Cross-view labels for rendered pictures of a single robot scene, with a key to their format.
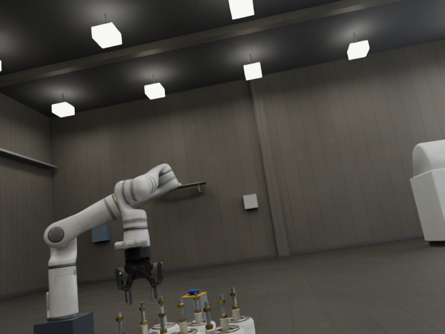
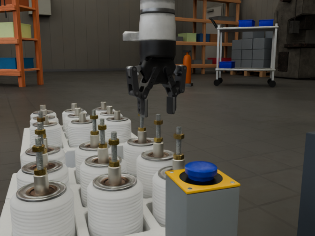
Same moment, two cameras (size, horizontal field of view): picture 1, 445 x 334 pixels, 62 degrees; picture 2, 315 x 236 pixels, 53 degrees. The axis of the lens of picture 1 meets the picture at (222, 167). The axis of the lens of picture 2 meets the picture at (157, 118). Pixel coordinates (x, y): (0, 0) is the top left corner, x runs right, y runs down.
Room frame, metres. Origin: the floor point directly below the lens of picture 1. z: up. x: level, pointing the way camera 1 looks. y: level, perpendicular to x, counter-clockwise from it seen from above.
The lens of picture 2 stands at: (1.64, -0.09, 0.46)
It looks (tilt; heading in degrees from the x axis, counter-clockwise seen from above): 11 degrees down; 146
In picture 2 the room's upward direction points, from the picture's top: straight up
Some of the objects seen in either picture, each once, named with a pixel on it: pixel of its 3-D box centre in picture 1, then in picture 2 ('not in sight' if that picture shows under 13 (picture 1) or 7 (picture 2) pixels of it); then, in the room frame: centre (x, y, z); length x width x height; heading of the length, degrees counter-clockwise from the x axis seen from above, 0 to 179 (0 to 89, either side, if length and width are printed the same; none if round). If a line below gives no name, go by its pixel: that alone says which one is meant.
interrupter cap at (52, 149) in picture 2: not in sight; (43, 151); (0.92, 0.08, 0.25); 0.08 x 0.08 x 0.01
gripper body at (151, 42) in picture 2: (138, 262); (157, 61); (1.09, 0.28, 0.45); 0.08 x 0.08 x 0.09
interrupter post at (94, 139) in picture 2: not in sight; (94, 141); (0.95, 0.20, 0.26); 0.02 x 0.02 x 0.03
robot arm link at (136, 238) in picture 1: (134, 236); (152, 25); (1.08, 0.28, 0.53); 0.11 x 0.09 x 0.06; 179
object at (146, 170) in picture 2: not in sight; (158, 194); (1.10, 0.28, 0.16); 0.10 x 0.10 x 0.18
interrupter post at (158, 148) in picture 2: (144, 331); (158, 149); (1.10, 0.28, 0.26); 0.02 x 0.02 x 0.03
